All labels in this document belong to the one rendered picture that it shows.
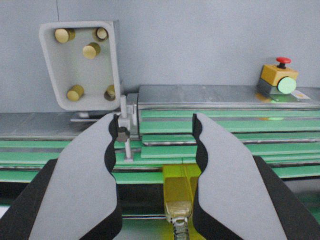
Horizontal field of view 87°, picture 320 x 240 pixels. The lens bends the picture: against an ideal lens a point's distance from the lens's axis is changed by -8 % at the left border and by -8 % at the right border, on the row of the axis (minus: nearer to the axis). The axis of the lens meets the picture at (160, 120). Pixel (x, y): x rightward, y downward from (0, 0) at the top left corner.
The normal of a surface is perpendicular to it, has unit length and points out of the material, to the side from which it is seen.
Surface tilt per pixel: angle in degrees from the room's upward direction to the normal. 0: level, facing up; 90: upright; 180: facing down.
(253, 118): 90
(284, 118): 90
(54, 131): 90
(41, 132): 90
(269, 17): 0
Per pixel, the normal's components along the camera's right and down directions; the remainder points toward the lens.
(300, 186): 0.01, -0.84
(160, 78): 0.04, 0.54
